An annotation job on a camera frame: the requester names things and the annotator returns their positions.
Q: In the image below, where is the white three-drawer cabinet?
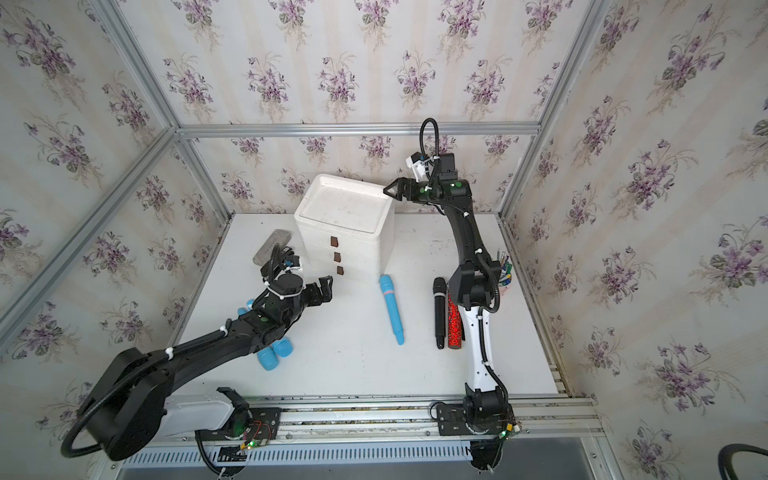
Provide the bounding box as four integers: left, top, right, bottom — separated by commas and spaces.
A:
294, 174, 395, 282

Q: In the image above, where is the slim blue toy microphone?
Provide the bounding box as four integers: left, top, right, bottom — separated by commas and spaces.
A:
379, 275, 405, 345

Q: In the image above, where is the blue and black microphone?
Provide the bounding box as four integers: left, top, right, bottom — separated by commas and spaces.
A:
433, 277, 448, 350

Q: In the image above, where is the red glitter microphone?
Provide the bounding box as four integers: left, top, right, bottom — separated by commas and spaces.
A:
447, 296, 464, 350

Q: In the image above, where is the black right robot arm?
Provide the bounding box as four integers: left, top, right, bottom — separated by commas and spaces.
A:
383, 118, 519, 440

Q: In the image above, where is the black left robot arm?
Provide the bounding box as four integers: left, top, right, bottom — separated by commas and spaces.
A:
60, 247, 333, 460

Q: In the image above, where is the grey rectangular eraser block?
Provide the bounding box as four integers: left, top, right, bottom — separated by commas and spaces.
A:
252, 229, 292, 267

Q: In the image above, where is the pink cup of pens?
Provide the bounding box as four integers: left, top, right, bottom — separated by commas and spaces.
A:
497, 251, 515, 291

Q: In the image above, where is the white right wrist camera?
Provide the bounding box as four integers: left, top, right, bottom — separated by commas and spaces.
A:
406, 152, 439, 182

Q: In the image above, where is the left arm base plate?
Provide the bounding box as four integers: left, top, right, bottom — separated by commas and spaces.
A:
195, 407, 282, 465

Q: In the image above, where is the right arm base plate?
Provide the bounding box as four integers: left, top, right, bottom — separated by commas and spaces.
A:
429, 401, 522, 440

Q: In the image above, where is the aluminium mounting rail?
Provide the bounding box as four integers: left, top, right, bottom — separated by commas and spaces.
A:
246, 395, 607, 445

